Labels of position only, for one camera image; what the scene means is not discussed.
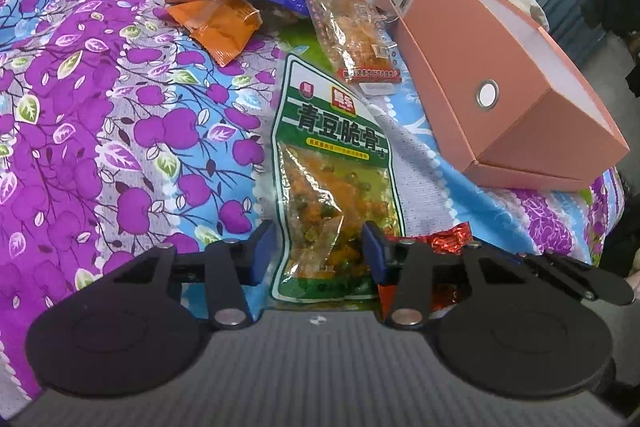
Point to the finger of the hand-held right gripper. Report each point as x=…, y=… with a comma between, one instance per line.
x=590, y=279

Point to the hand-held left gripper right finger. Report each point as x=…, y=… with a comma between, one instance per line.
x=375, y=257

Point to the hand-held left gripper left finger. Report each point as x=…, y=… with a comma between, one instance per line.
x=264, y=254

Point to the red clear snack packet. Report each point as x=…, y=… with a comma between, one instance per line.
x=450, y=239

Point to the green snack packet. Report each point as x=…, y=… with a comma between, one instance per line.
x=330, y=122

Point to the orange snack packet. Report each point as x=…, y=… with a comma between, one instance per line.
x=220, y=27

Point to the pink cardboard box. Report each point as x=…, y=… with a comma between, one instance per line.
x=475, y=47

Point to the clear red-top snack packet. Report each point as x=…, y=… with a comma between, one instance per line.
x=350, y=22

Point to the floral bed sheet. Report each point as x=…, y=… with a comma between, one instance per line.
x=75, y=107

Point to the cream pillow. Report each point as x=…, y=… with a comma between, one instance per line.
x=530, y=7

